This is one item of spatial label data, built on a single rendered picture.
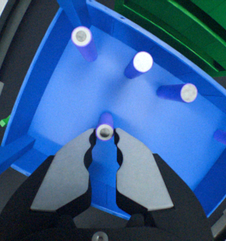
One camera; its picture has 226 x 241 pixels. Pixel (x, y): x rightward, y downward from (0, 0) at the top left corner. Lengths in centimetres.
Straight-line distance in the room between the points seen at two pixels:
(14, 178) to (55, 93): 62
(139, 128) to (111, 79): 8
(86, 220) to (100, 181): 59
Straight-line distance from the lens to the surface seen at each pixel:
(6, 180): 81
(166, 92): 17
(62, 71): 20
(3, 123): 58
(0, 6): 54
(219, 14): 26
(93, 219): 80
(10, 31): 64
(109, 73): 19
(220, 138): 25
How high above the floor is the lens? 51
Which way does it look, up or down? 77 degrees down
